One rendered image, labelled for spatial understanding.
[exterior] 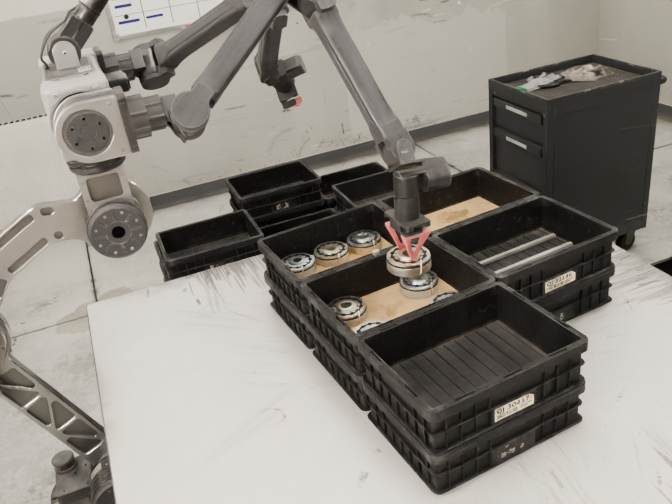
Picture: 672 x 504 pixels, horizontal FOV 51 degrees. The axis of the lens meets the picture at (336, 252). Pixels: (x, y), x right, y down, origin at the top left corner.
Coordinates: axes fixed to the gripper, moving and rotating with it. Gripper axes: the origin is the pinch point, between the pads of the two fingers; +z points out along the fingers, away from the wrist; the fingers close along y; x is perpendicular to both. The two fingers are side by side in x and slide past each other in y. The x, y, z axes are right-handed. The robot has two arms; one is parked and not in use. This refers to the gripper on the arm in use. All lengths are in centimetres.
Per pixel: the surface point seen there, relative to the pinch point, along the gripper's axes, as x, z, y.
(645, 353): -50, 32, -28
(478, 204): -54, 20, 45
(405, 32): -184, 24, 304
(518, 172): -132, 52, 118
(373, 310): 3.8, 21.7, 11.7
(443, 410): 16.4, 11.2, -38.9
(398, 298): -4.3, 21.4, 12.8
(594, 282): -52, 22, -8
